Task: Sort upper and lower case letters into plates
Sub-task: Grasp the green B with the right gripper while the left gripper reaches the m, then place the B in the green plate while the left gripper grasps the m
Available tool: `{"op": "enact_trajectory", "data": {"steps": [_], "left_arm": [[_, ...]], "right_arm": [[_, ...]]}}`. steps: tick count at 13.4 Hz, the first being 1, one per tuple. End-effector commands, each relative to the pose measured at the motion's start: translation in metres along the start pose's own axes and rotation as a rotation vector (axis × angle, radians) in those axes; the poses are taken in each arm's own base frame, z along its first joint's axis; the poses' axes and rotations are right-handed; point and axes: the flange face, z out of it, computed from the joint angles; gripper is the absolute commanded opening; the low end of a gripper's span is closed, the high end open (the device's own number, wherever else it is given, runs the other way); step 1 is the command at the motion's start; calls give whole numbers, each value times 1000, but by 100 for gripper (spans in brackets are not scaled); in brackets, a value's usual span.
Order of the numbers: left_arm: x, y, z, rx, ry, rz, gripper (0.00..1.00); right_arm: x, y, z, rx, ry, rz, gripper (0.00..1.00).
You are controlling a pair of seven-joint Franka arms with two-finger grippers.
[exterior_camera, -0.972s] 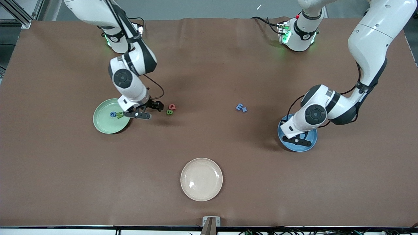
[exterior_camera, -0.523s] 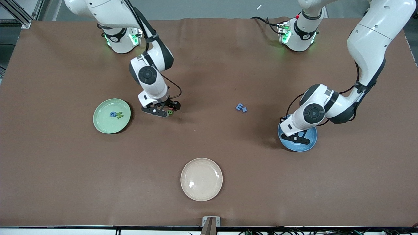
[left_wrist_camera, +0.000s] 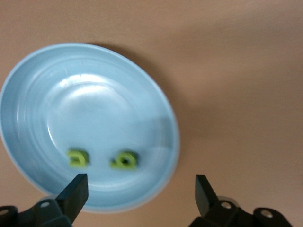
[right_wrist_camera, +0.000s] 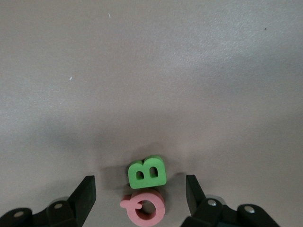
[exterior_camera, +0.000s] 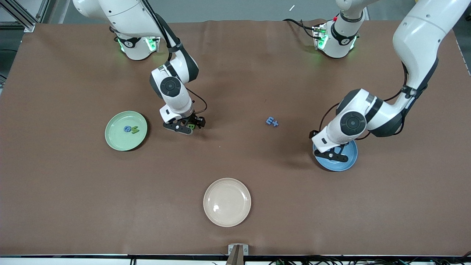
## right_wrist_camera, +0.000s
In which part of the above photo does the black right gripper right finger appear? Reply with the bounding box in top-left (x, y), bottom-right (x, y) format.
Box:
top-left (181, 174), bottom-right (281, 227)

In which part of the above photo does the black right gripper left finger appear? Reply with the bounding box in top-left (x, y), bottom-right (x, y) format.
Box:
top-left (0, 175), bottom-right (97, 227)

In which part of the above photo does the pink foam letter Q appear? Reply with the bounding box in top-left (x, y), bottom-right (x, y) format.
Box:
top-left (119, 188), bottom-right (166, 227)

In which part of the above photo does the green foam letter B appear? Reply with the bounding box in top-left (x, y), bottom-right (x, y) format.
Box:
top-left (127, 155), bottom-right (168, 189)

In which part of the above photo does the brown table cover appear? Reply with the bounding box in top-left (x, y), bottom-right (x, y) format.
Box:
top-left (0, 0), bottom-right (303, 227)

